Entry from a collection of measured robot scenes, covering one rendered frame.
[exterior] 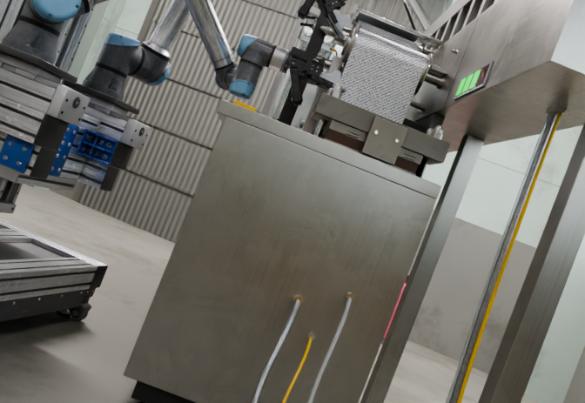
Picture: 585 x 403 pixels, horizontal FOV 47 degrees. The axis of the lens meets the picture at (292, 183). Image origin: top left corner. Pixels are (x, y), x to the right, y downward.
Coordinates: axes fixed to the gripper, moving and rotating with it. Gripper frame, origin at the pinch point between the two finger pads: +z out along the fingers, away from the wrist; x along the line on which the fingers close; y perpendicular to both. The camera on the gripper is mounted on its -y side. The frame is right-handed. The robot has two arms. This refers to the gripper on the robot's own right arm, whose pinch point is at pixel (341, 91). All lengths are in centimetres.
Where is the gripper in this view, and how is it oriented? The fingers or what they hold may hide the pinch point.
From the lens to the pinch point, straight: 213.7
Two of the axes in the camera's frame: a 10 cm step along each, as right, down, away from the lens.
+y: 3.7, -9.3, 0.3
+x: -0.5, 0.1, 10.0
